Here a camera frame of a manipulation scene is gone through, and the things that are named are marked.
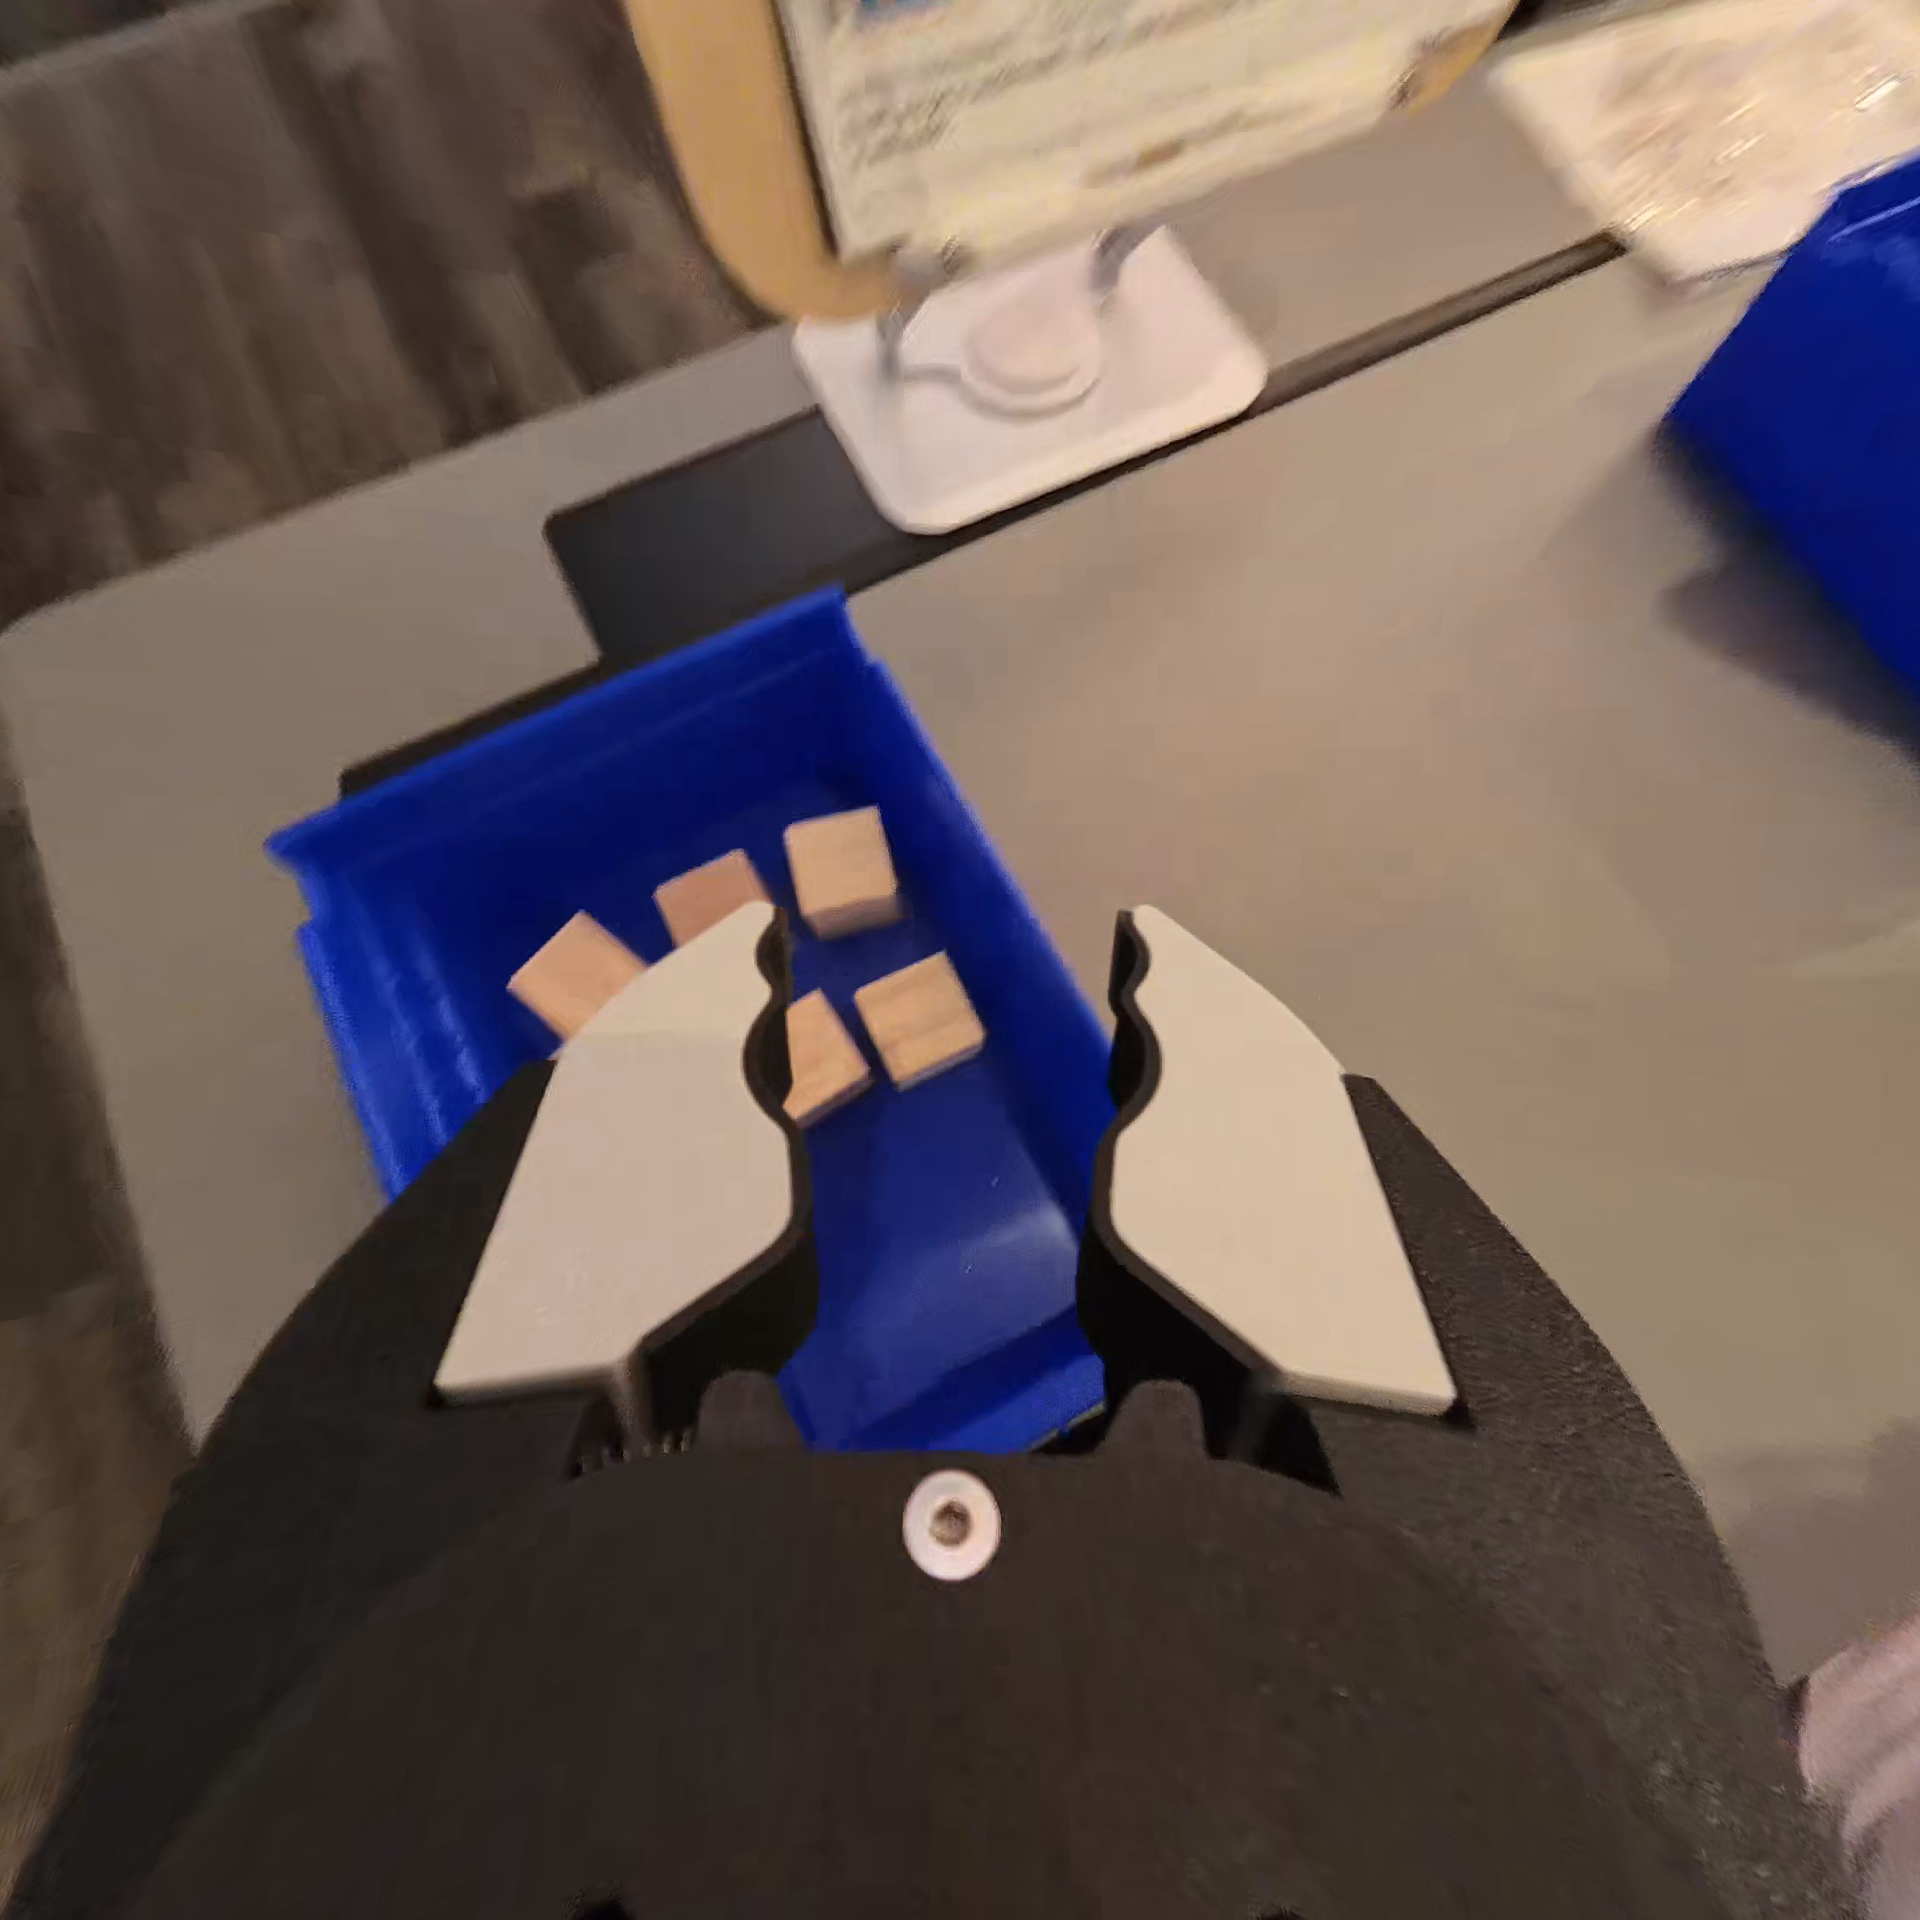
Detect white clipboard stand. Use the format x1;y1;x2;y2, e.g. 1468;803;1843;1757
790;224;1268;538

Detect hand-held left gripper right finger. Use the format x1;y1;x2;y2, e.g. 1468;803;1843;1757
1078;903;1460;1419

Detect wooden clipboard with printed sheet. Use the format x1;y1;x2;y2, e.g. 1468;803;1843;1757
618;0;1524;325

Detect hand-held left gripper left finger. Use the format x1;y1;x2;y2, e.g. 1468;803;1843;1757
429;903;818;1408

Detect printed instruction sheet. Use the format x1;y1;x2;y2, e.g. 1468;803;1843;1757
1485;0;1920;288

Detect blue plastic bin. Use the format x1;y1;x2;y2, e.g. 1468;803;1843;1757
1657;150;1920;736
263;586;1119;1453

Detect group of wooden cubes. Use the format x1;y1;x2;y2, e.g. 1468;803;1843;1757
508;805;987;1130

